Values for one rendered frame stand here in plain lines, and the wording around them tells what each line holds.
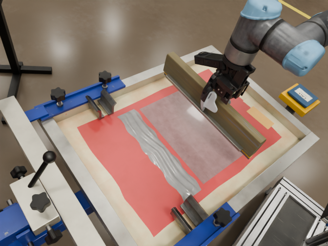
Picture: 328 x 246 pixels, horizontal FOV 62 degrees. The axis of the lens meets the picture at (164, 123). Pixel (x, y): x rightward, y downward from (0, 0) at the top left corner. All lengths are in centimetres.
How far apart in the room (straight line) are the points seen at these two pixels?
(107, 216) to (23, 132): 32
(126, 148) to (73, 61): 177
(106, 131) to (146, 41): 205
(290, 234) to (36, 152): 150
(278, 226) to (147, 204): 117
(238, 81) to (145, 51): 207
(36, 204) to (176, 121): 54
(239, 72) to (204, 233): 42
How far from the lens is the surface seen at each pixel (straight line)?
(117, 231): 74
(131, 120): 93
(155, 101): 101
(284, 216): 189
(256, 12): 64
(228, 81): 75
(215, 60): 76
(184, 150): 91
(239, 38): 67
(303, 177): 241
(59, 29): 294
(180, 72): 89
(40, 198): 63
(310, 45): 63
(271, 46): 64
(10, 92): 233
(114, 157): 86
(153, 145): 89
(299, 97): 129
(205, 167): 90
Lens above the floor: 170
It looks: 51 degrees down
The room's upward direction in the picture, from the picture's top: 17 degrees clockwise
